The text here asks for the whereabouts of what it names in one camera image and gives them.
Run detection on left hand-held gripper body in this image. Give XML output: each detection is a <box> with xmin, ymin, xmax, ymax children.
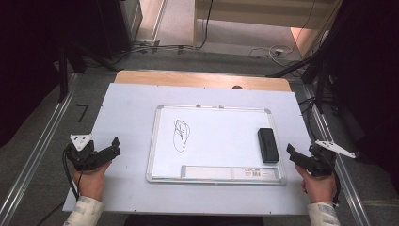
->
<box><xmin>64</xmin><ymin>133</ymin><xmax>106</xmax><ymax>172</ymax></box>

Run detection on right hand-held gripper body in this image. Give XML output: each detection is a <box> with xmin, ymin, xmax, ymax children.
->
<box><xmin>308</xmin><ymin>139</ymin><xmax>358</xmax><ymax>177</ymax></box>

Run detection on black whiteboard eraser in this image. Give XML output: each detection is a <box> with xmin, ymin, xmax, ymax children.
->
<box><xmin>257</xmin><ymin>127</ymin><xmax>280</xmax><ymax>165</ymax></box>

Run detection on person's right hand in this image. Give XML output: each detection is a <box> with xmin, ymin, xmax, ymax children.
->
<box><xmin>295</xmin><ymin>164</ymin><xmax>338</xmax><ymax>204</ymax></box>

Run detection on person's left hand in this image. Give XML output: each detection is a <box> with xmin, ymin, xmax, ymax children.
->
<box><xmin>72</xmin><ymin>160</ymin><xmax>113</xmax><ymax>202</ymax></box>

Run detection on black metal stand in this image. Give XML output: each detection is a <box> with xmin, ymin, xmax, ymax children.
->
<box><xmin>314</xmin><ymin>57</ymin><xmax>329</xmax><ymax>115</ymax></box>
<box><xmin>57</xmin><ymin>41</ymin><xmax>71</xmax><ymax>104</ymax></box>

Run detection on metal-framed whiteboard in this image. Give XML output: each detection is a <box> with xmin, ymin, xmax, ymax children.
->
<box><xmin>145</xmin><ymin>104</ymin><xmax>287</xmax><ymax>186</ymax></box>

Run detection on wooden table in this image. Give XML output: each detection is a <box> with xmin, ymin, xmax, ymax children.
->
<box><xmin>113</xmin><ymin>70</ymin><xmax>293</xmax><ymax>93</ymax></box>

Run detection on light wooden furniture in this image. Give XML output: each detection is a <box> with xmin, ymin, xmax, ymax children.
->
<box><xmin>192</xmin><ymin>0</ymin><xmax>343</xmax><ymax>49</ymax></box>

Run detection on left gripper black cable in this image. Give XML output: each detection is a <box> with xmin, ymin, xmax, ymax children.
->
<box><xmin>61</xmin><ymin>144</ymin><xmax>79</xmax><ymax>201</ymax></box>

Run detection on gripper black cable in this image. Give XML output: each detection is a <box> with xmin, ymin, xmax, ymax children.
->
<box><xmin>61</xmin><ymin>144</ymin><xmax>79</xmax><ymax>201</ymax></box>
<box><xmin>331</xmin><ymin>168</ymin><xmax>343</xmax><ymax>206</ymax></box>

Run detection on aluminium floor rail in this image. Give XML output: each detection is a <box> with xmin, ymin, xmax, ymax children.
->
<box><xmin>0</xmin><ymin>73</ymin><xmax>80</xmax><ymax>220</ymax></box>
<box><xmin>303</xmin><ymin>84</ymin><xmax>373</xmax><ymax>226</ymax></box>

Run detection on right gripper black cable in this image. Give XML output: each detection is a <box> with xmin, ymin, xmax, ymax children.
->
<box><xmin>331</xmin><ymin>168</ymin><xmax>343</xmax><ymax>206</ymax></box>

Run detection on white floor cable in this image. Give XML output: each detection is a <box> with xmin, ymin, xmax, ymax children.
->
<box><xmin>248</xmin><ymin>44</ymin><xmax>295</xmax><ymax>60</ymax></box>

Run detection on black floor cables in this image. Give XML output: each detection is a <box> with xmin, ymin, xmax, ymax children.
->
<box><xmin>116</xmin><ymin>42</ymin><xmax>196</xmax><ymax>56</ymax></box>

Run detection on hanging black cable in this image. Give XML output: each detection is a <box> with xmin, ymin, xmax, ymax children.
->
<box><xmin>195</xmin><ymin>0</ymin><xmax>215</xmax><ymax>50</ymax></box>

